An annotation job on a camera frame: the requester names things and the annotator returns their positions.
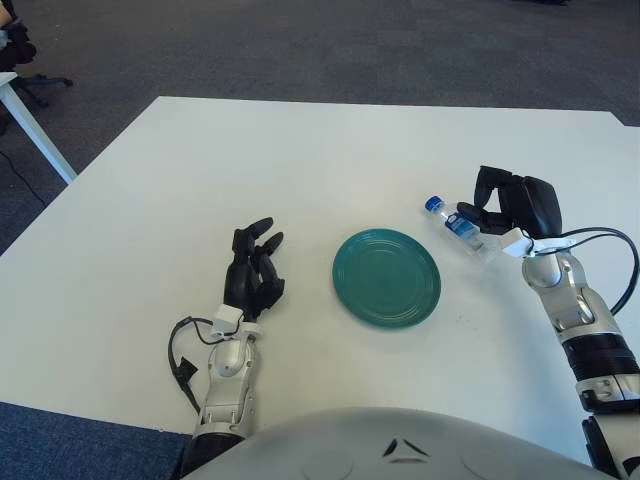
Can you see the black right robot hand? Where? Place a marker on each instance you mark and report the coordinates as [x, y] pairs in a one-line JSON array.
[[537, 205]]

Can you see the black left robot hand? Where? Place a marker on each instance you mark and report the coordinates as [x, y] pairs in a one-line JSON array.
[[242, 280]]

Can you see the clear plastic water bottle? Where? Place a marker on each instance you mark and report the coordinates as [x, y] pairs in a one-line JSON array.
[[450, 220]]

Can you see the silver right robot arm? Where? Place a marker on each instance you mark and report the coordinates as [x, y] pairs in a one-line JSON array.
[[575, 300]]

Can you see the green ribbed plate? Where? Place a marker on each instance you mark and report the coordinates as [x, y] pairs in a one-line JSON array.
[[385, 280]]

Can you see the grey robot torso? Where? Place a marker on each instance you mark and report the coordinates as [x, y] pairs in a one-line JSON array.
[[350, 445]]

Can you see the white desk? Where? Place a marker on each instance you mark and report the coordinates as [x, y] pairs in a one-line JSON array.
[[35, 137]]

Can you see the black office chair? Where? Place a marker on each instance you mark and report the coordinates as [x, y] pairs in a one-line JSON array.
[[50, 80]]

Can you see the seated person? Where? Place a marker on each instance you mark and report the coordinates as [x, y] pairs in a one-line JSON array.
[[4, 15]]

